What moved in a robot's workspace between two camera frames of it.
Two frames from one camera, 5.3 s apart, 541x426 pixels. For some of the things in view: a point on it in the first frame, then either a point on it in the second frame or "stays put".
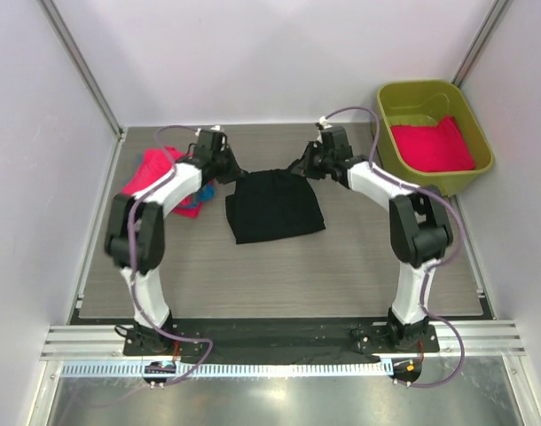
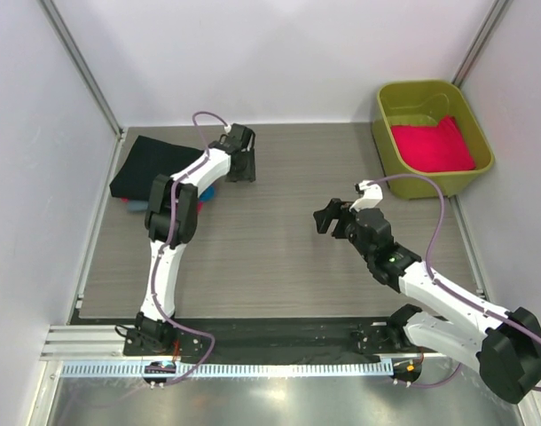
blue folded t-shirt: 207,193 stays put
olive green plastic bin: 428,136 stays put
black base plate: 279,341 stays put
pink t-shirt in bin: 424,148 stays put
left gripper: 235,172 to 248,173
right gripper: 303,169 to 333,210
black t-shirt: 271,204 to 147,159
